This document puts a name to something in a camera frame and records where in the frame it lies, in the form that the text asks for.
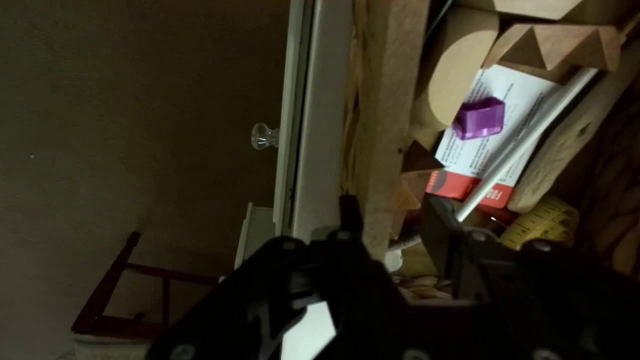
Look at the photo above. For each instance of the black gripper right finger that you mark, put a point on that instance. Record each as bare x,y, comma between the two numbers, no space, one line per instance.
444,247

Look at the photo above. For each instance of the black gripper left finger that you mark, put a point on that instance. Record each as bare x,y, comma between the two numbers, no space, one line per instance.
351,216

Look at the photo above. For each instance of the red and white box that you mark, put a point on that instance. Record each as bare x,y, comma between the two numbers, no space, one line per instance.
481,160

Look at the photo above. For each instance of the yellow item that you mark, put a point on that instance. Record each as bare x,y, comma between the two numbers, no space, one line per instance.
540,223

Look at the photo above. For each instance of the glass cabinet knob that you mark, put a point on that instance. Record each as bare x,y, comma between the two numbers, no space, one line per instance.
262,137

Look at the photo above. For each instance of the white rod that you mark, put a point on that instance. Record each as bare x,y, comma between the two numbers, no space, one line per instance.
527,150

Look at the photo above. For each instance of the purple plastic block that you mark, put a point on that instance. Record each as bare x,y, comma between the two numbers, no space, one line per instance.
478,118

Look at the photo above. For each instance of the wooden plank block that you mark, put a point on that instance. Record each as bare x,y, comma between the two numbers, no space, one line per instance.
566,146

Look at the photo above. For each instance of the wooden cylinder block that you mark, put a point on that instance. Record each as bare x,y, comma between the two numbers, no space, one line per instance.
460,60

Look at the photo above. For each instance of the wooden triangular block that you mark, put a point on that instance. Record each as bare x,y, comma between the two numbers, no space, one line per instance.
580,47

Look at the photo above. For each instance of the flat wooden block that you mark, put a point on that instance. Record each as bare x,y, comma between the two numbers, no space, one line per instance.
527,7

